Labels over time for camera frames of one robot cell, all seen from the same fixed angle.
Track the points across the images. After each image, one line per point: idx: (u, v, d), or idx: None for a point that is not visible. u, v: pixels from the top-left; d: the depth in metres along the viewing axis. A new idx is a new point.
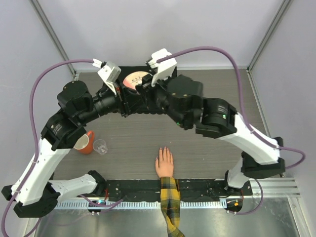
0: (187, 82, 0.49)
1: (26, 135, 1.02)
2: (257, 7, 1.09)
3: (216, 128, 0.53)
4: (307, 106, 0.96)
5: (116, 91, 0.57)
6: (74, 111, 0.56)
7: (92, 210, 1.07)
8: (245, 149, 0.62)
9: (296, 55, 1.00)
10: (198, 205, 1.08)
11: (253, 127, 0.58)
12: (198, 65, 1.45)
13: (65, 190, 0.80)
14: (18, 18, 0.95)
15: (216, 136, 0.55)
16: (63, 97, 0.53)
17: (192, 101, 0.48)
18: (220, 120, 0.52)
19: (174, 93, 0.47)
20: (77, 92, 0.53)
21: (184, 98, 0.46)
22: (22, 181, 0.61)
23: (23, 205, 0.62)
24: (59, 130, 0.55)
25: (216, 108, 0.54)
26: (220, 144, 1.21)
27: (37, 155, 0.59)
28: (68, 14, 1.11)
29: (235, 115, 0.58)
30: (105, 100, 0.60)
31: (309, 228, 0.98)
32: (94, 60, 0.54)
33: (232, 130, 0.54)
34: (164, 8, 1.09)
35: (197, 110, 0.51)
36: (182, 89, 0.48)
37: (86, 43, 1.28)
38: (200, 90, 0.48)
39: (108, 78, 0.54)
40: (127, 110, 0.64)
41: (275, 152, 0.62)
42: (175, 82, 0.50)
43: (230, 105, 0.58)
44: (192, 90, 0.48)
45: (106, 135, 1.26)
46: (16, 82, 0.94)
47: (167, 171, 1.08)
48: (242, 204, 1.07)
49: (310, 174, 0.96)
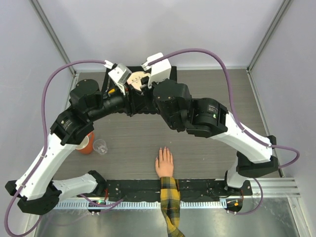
0: (172, 84, 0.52)
1: (26, 134, 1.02)
2: (256, 8, 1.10)
3: (207, 127, 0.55)
4: (307, 106, 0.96)
5: (126, 91, 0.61)
6: (85, 108, 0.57)
7: (92, 210, 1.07)
8: (237, 147, 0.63)
9: (296, 55, 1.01)
10: (198, 205, 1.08)
11: (244, 126, 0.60)
12: (198, 65, 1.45)
13: (66, 188, 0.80)
14: (18, 18, 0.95)
15: (207, 136, 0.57)
16: (76, 92, 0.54)
17: (177, 102, 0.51)
18: (210, 120, 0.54)
19: (159, 97, 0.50)
20: (89, 90, 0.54)
21: (168, 100, 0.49)
22: (29, 175, 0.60)
23: (27, 199, 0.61)
24: (69, 125, 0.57)
25: (206, 107, 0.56)
26: (220, 144, 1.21)
27: (46, 149, 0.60)
28: (68, 14, 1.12)
29: (225, 115, 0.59)
30: (114, 99, 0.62)
31: (309, 228, 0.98)
32: (106, 62, 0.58)
33: (223, 129, 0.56)
34: (164, 8, 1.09)
35: (184, 111, 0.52)
36: (167, 91, 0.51)
37: (86, 44, 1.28)
38: (184, 91, 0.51)
39: (119, 80, 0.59)
40: (132, 109, 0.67)
41: (268, 151, 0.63)
42: (160, 85, 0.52)
43: (221, 104, 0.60)
44: (176, 92, 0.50)
45: (106, 135, 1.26)
46: (17, 82, 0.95)
47: (167, 171, 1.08)
48: (242, 204, 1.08)
49: (310, 174, 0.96)
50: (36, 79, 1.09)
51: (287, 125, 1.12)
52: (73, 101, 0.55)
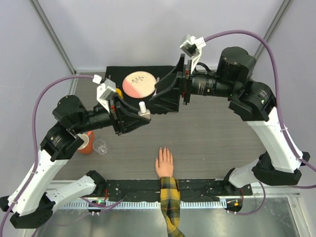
0: (242, 56, 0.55)
1: (26, 135, 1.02)
2: (257, 7, 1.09)
3: (251, 109, 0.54)
4: (307, 106, 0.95)
5: (110, 108, 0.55)
6: (70, 125, 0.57)
7: (92, 210, 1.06)
8: (267, 147, 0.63)
9: (297, 55, 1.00)
10: (198, 205, 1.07)
11: (285, 126, 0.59)
12: None
13: (61, 197, 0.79)
14: (18, 18, 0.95)
15: (246, 118, 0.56)
16: (58, 112, 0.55)
17: (238, 72, 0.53)
18: (257, 102, 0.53)
19: (226, 58, 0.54)
20: (71, 108, 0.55)
21: (233, 64, 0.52)
22: (20, 191, 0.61)
23: (19, 215, 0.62)
24: (58, 141, 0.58)
25: (258, 91, 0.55)
26: (221, 144, 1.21)
27: (36, 166, 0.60)
28: (67, 13, 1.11)
29: (272, 108, 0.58)
30: (100, 115, 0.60)
31: (309, 228, 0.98)
32: (94, 77, 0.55)
33: (265, 117, 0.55)
34: (164, 8, 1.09)
35: (239, 83, 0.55)
36: (236, 58, 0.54)
37: (86, 43, 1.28)
38: (250, 63, 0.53)
39: (101, 97, 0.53)
40: (122, 128, 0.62)
41: (296, 163, 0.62)
42: (232, 51, 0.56)
43: (273, 96, 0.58)
44: (242, 60, 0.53)
45: (106, 135, 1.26)
46: (16, 82, 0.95)
47: (167, 171, 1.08)
48: (241, 204, 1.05)
49: (310, 174, 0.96)
50: (36, 79, 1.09)
51: (287, 126, 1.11)
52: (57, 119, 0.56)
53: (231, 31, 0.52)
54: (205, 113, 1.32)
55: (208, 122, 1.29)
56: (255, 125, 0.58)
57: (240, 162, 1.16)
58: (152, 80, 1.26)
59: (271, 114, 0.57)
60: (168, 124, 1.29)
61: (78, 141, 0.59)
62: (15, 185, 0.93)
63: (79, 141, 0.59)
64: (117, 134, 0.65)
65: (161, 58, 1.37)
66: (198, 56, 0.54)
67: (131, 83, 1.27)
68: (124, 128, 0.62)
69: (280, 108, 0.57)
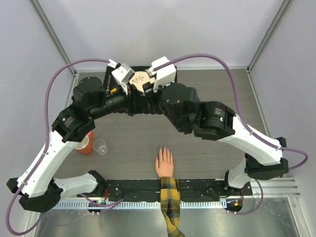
0: (178, 89, 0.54)
1: (25, 135, 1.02)
2: (257, 7, 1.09)
3: (216, 131, 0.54)
4: (307, 106, 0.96)
5: (128, 90, 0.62)
6: (87, 105, 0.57)
7: (92, 210, 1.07)
8: (244, 149, 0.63)
9: (296, 56, 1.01)
10: (198, 205, 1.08)
11: (252, 128, 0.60)
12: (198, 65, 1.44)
13: (67, 186, 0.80)
14: (18, 18, 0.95)
15: (215, 138, 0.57)
16: (80, 90, 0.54)
17: (186, 106, 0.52)
18: (217, 123, 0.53)
19: (168, 100, 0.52)
20: (94, 87, 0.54)
21: (177, 103, 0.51)
22: (31, 172, 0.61)
23: (29, 196, 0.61)
24: (70, 122, 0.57)
25: (212, 110, 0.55)
26: (221, 144, 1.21)
27: (47, 147, 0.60)
28: (67, 14, 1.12)
29: (232, 118, 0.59)
30: (116, 98, 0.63)
31: (309, 228, 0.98)
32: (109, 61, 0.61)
33: (230, 131, 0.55)
34: (164, 8, 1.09)
35: (192, 114, 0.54)
36: (174, 95, 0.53)
37: (86, 43, 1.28)
38: (193, 95, 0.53)
39: (123, 79, 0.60)
40: (134, 109, 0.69)
41: (277, 153, 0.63)
42: (169, 89, 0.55)
43: (228, 108, 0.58)
44: (185, 96, 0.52)
45: (106, 135, 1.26)
46: (17, 82, 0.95)
47: (167, 171, 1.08)
48: (242, 204, 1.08)
49: (310, 174, 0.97)
50: (36, 79, 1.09)
51: (288, 126, 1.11)
52: (76, 98, 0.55)
53: (180, 59, 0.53)
54: None
55: None
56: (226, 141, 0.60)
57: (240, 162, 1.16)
58: None
59: (235, 126, 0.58)
60: (168, 124, 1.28)
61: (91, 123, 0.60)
62: None
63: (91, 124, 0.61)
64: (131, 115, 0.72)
65: (161, 58, 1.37)
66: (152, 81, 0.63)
67: None
68: (136, 108, 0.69)
69: (240, 117, 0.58)
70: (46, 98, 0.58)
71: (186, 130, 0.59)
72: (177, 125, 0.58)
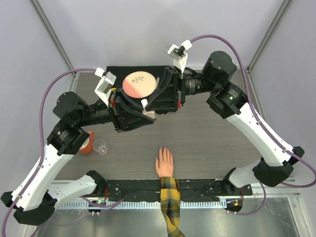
0: (226, 59, 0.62)
1: (26, 135, 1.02)
2: (257, 7, 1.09)
3: (223, 106, 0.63)
4: (307, 107, 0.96)
5: (110, 102, 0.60)
6: (72, 122, 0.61)
7: (92, 210, 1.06)
8: (251, 139, 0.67)
9: (296, 56, 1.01)
10: (198, 205, 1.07)
11: (260, 118, 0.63)
12: (200, 65, 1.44)
13: (62, 195, 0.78)
14: (17, 18, 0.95)
15: (219, 112, 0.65)
16: (59, 109, 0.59)
17: (221, 75, 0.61)
18: (227, 100, 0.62)
19: (212, 60, 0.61)
20: (69, 105, 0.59)
21: (217, 69, 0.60)
22: (25, 185, 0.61)
23: (24, 210, 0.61)
24: (65, 136, 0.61)
25: (227, 90, 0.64)
26: (221, 144, 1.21)
27: (42, 160, 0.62)
28: (67, 13, 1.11)
29: (244, 103, 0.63)
30: (102, 111, 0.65)
31: (309, 228, 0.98)
32: (97, 69, 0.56)
33: (235, 110, 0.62)
34: (164, 8, 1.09)
35: (218, 85, 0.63)
36: (220, 60, 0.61)
37: (86, 43, 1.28)
38: (232, 69, 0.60)
39: (99, 88, 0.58)
40: (121, 125, 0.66)
41: (282, 154, 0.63)
42: (219, 54, 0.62)
43: (244, 94, 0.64)
44: (226, 65, 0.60)
45: (106, 135, 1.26)
46: (16, 82, 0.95)
47: (167, 171, 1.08)
48: (241, 204, 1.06)
49: (310, 174, 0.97)
50: (35, 79, 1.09)
51: (288, 126, 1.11)
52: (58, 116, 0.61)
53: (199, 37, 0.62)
54: (205, 113, 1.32)
55: (208, 122, 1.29)
56: (232, 120, 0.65)
57: (240, 162, 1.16)
58: (152, 81, 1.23)
59: (244, 108, 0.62)
60: (168, 124, 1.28)
61: (82, 136, 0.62)
62: (15, 185, 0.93)
63: (84, 135, 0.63)
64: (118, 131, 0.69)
65: (162, 58, 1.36)
66: (185, 57, 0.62)
67: (130, 83, 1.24)
68: (124, 124, 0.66)
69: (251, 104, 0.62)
70: (40, 117, 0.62)
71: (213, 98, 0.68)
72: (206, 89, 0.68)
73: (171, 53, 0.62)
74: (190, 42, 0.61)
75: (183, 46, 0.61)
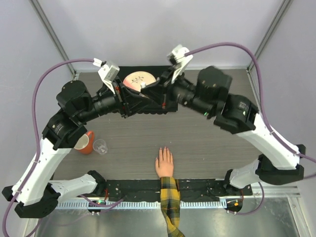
0: (217, 73, 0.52)
1: (26, 134, 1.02)
2: (257, 7, 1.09)
3: (236, 123, 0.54)
4: (308, 107, 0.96)
5: (115, 90, 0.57)
6: (74, 111, 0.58)
7: (92, 210, 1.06)
8: (262, 149, 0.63)
9: (296, 56, 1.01)
10: (198, 205, 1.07)
11: (272, 128, 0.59)
12: (200, 64, 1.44)
13: (65, 190, 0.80)
14: (18, 18, 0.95)
15: (233, 131, 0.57)
16: (62, 96, 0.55)
17: (219, 92, 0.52)
18: (241, 115, 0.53)
19: (203, 81, 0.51)
20: (74, 92, 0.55)
21: (212, 87, 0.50)
22: (24, 180, 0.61)
23: (24, 205, 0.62)
24: (60, 129, 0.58)
25: (237, 103, 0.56)
26: (221, 144, 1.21)
27: (38, 155, 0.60)
28: (67, 13, 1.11)
29: (255, 114, 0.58)
30: (105, 100, 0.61)
31: (309, 228, 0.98)
32: (94, 59, 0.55)
33: (251, 126, 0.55)
34: (164, 8, 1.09)
35: (221, 102, 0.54)
36: (212, 77, 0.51)
37: (86, 43, 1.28)
38: (228, 82, 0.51)
39: (106, 77, 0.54)
40: (127, 111, 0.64)
41: (294, 158, 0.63)
42: (209, 71, 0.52)
43: (253, 104, 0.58)
44: (221, 81, 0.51)
45: (106, 135, 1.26)
46: (17, 82, 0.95)
47: (167, 171, 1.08)
48: (241, 204, 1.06)
49: (310, 175, 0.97)
50: (36, 79, 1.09)
51: (288, 126, 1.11)
52: (60, 105, 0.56)
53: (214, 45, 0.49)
54: None
55: (208, 122, 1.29)
56: (245, 135, 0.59)
57: (240, 162, 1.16)
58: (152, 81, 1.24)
59: (256, 121, 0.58)
60: (168, 124, 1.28)
61: (81, 129, 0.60)
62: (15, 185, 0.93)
63: (81, 130, 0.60)
64: (123, 117, 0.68)
65: (162, 58, 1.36)
66: (181, 66, 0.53)
67: (131, 83, 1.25)
68: (129, 109, 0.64)
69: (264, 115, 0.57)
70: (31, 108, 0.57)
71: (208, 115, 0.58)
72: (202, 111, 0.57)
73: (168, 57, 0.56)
74: (186, 54, 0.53)
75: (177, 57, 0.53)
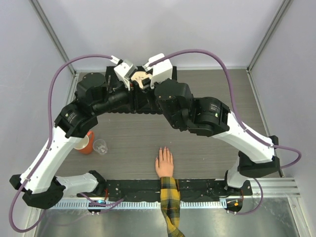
0: (171, 84, 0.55)
1: (26, 134, 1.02)
2: (257, 7, 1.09)
3: (210, 127, 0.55)
4: (307, 107, 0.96)
5: (130, 86, 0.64)
6: (91, 101, 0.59)
7: (92, 210, 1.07)
8: (238, 146, 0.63)
9: (296, 56, 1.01)
10: (198, 205, 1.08)
11: (245, 125, 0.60)
12: (200, 64, 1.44)
13: (69, 184, 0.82)
14: (18, 18, 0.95)
15: (210, 134, 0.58)
16: (84, 85, 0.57)
17: (179, 101, 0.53)
18: (212, 118, 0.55)
19: (160, 96, 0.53)
20: (97, 82, 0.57)
21: (168, 99, 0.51)
22: (34, 168, 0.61)
23: (33, 192, 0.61)
24: (73, 118, 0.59)
25: (208, 106, 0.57)
26: (221, 145, 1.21)
27: (50, 143, 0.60)
28: (68, 14, 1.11)
29: (227, 114, 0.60)
30: (118, 95, 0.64)
31: (309, 228, 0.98)
32: (112, 57, 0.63)
33: (224, 128, 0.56)
34: (164, 8, 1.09)
35: (185, 110, 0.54)
36: (167, 91, 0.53)
37: (87, 43, 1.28)
38: (185, 90, 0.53)
39: (126, 74, 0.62)
40: (135, 106, 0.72)
41: (269, 151, 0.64)
42: (162, 86, 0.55)
43: (224, 104, 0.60)
44: (177, 92, 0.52)
45: (106, 135, 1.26)
46: (16, 83, 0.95)
47: (167, 171, 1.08)
48: (242, 204, 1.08)
49: (310, 175, 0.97)
50: (36, 79, 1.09)
51: (287, 126, 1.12)
52: (79, 94, 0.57)
53: (178, 52, 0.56)
54: None
55: None
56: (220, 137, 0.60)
57: None
58: None
59: (229, 122, 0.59)
60: (168, 124, 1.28)
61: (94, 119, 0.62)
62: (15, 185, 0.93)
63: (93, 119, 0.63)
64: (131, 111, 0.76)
65: None
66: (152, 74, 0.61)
67: None
68: (138, 105, 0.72)
69: (236, 115, 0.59)
70: (49, 96, 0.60)
71: (180, 127, 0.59)
72: (170, 120, 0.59)
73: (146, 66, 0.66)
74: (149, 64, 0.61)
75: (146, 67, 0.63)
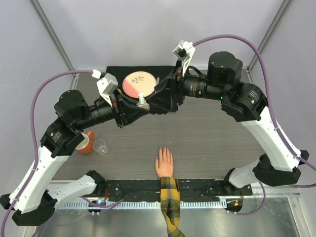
0: (229, 58, 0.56)
1: (26, 135, 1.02)
2: (257, 7, 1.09)
3: (242, 109, 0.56)
4: (307, 107, 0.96)
5: (113, 102, 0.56)
6: (71, 120, 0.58)
7: (92, 210, 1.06)
8: (263, 144, 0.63)
9: (296, 56, 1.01)
10: (198, 205, 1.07)
11: (278, 124, 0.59)
12: (200, 64, 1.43)
13: (62, 195, 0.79)
14: (18, 19, 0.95)
15: (238, 118, 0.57)
16: (60, 105, 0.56)
17: (226, 74, 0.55)
18: (247, 102, 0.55)
19: (213, 62, 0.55)
20: (72, 102, 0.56)
21: (219, 67, 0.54)
22: (21, 188, 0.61)
23: (21, 213, 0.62)
24: (59, 137, 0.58)
25: (248, 92, 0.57)
26: (221, 145, 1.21)
27: (36, 163, 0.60)
28: (68, 13, 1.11)
29: (264, 107, 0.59)
30: (102, 110, 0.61)
31: (309, 228, 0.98)
32: (93, 71, 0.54)
33: (256, 116, 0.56)
34: (164, 8, 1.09)
35: (228, 85, 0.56)
36: (222, 60, 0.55)
37: (87, 43, 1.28)
38: (237, 65, 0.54)
39: (104, 91, 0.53)
40: (123, 121, 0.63)
41: (293, 161, 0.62)
42: (219, 55, 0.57)
43: (264, 96, 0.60)
44: (229, 64, 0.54)
45: (106, 135, 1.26)
46: (16, 83, 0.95)
47: (167, 171, 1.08)
48: (241, 205, 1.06)
49: (310, 175, 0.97)
50: (36, 79, 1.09)
51: (287, 126, 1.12)
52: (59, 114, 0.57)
53: (219, 35, 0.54)
54: (205, 113, 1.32)
55: (208, 122, 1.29)
56: (249, 125, 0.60)
57: (240, 162, 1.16)
58: (152, 81, 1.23)
59: (264, 113, 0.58)
60: (168, 124, 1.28)
61: (78, 136, 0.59)
62: (15, 185, 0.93)
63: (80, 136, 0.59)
64: (119, 127, 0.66)
65: (162, 58, 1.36)
66: (189, 58, 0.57)
67: (131, 83, 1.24)
68: (124, 120, 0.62)
69: (271, 108, 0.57)
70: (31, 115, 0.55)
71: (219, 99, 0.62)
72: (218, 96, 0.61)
73: (175, 52, 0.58)
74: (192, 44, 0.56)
75: (184, 49, 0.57)
